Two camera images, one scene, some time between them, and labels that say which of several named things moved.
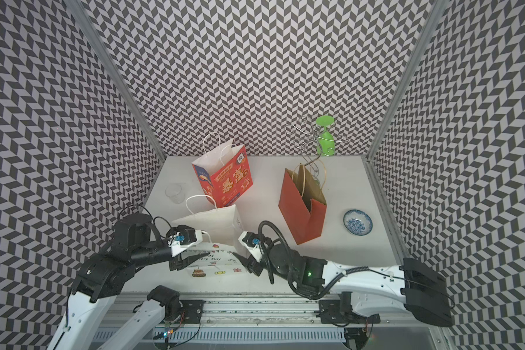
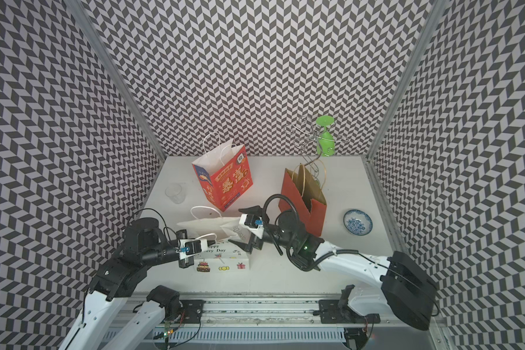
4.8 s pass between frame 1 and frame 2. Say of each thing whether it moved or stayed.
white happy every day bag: moved
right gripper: moved
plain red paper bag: stayed
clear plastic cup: stayed
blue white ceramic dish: stayed
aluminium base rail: stayed
